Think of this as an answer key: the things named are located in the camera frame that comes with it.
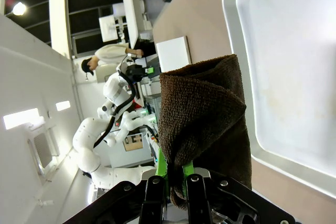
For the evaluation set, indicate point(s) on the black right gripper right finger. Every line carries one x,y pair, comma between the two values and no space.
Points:
199,197

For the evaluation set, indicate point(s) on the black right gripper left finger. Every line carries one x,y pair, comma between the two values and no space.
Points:
155,197

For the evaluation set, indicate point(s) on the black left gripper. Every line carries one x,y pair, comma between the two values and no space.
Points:
135,71

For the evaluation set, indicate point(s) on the dark brown cloth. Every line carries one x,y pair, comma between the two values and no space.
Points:
204,108

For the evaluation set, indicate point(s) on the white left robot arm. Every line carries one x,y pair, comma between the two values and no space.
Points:
89,142

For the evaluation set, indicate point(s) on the white flat box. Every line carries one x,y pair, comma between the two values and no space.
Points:
174,53

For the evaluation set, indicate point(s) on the person with black cap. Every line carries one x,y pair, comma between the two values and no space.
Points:
110,53

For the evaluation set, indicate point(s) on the white pillar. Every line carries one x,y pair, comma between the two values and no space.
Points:
60,16

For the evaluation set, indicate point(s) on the silver metal tray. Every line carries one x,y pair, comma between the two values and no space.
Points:
288,77

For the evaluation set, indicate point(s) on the round ceiling lamp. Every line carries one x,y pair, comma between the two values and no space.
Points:
19,9

